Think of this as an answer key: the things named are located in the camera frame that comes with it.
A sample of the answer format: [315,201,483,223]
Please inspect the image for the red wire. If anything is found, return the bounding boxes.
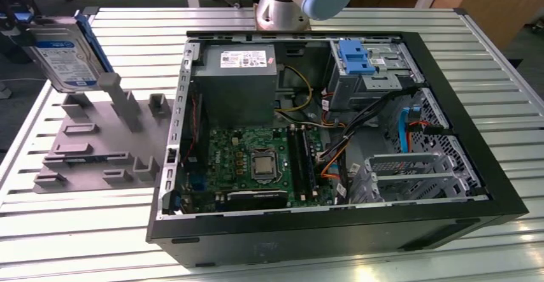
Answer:
[405,121,430,152]

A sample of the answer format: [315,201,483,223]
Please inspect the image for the black cable bundle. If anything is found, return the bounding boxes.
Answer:
[317,86,420,162]

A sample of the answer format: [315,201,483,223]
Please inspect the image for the silver disk bay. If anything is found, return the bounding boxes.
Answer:
[352,153,488,205]

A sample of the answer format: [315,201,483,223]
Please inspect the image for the grey parts rack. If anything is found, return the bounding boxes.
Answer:
[32,73,178,195]

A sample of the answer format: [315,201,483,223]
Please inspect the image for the CPU socket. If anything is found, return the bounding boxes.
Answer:
[247,148,283,183]

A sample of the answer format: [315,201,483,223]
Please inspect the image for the yellow wires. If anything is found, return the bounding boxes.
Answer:
[274,65,314,120]

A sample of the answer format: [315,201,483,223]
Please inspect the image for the black graphics card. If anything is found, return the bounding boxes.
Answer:
[214,188,290,213]

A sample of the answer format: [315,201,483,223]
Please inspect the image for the silver drive cage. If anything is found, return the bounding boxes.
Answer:
[326,39,426,111]

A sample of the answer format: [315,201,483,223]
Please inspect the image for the blue wire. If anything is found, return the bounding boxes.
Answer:
[398,105,421,154]

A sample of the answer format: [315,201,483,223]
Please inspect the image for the wooden cabinet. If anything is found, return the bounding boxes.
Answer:
[433,0,544,50]

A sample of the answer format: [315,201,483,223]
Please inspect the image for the silver CPU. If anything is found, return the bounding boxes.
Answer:
[251,156,277,174]

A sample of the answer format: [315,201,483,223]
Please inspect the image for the orange wire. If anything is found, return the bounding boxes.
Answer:
[317,154,341,180]

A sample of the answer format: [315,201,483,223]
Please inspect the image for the black RAM stick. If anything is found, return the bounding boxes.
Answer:
[298,124,318,197]

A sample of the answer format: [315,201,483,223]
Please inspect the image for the blue drive latch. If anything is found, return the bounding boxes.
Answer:
[337,39,380,75]

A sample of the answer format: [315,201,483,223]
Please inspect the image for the black PC case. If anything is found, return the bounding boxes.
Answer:
[146,30,531,269]

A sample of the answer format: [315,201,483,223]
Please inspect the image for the hard disk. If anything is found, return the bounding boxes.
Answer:
[12,10,114,94]

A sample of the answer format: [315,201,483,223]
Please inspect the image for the grey power supply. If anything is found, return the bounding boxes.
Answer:
[192,41,281,130]

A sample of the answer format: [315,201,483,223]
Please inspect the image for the green motherboard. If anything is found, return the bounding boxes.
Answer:
[182,125,337,215]

